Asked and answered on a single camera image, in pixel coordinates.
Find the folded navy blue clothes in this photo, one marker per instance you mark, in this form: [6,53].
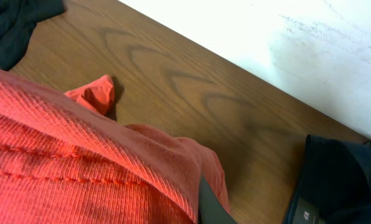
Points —
[334,185]

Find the black t-shirt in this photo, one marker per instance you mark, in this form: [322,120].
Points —
[18,19]

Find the red soccer t-shirt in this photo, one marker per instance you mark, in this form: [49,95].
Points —
[63,161]

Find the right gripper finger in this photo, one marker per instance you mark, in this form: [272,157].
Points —
[210,211]

